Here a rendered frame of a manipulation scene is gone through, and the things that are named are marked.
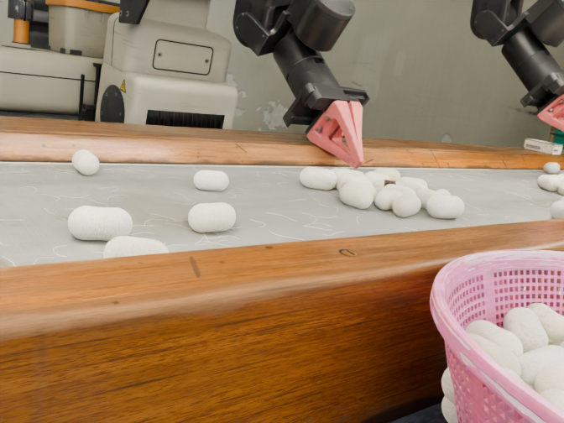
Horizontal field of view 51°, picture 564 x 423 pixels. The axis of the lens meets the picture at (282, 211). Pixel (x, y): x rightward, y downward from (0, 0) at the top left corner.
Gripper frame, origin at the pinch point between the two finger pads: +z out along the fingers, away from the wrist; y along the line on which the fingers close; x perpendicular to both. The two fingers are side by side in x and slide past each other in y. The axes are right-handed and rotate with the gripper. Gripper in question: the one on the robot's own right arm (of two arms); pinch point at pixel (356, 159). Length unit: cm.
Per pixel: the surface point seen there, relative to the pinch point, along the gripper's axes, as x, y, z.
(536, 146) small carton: 5, 58, -8
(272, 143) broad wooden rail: 3.2, -8.5, -4.9
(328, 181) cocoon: -4.7, -11.9, 6.8
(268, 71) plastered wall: 118, 129, -156
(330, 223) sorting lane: -9.7, -19.8, 14.7
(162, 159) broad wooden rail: 3.3, -23.6, -2.4
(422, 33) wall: 52, 153, -114
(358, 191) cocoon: -8.8, -13.6, 11.1
